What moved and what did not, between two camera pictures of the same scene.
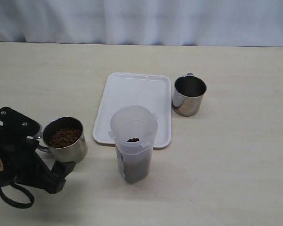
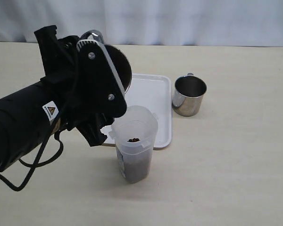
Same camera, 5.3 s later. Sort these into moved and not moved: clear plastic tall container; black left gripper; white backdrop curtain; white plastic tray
Moved: black left gripper
Not moved: white backdrop curtain; white plastic tray; clear plastic tall container
